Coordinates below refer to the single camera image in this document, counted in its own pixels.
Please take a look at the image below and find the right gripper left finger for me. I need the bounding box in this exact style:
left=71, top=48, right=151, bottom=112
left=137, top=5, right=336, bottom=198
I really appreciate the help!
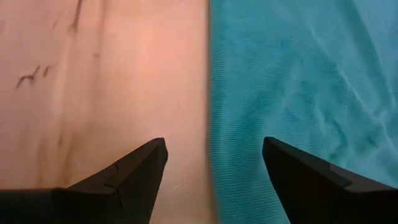
left=0, top=137, right=169, bottom=224

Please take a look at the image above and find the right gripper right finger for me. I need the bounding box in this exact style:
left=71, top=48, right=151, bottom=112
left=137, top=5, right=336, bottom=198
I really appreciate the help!
left=262, top=136, right=398, bottom=224

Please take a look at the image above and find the teal terry towel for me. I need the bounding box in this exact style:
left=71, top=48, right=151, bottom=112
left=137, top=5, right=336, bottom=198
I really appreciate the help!
left=208, top=0, right=398, bottom=224

